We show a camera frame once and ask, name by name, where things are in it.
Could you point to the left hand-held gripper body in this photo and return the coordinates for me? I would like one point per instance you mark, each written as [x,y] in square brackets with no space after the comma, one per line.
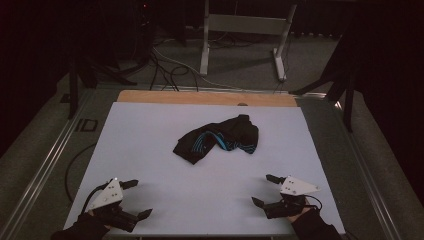
[109,196]

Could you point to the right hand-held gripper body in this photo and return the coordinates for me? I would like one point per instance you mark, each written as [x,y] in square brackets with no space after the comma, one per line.
[293,188]

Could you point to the black sock with blue stripes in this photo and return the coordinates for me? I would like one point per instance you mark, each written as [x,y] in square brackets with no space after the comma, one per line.
[220,138]

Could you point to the person's left hand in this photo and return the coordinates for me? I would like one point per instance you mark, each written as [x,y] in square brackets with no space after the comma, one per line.
[90,213]

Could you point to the person's right hand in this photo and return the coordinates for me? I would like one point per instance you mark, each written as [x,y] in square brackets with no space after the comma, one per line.
[297,218]

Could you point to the white table mat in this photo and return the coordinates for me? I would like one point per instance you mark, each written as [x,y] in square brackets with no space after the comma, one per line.
[150,150]

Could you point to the black stand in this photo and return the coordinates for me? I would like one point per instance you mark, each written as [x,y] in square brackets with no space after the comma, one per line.
[348,100]
[73,90]

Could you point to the wooden table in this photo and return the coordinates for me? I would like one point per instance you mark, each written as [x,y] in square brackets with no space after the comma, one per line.
[200,98]

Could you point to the white metal stand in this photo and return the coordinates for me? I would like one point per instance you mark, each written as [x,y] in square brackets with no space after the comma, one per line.
[246,25]

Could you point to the metal floor rail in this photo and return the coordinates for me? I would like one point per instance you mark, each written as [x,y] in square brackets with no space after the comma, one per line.
[370,173]
[43,166]

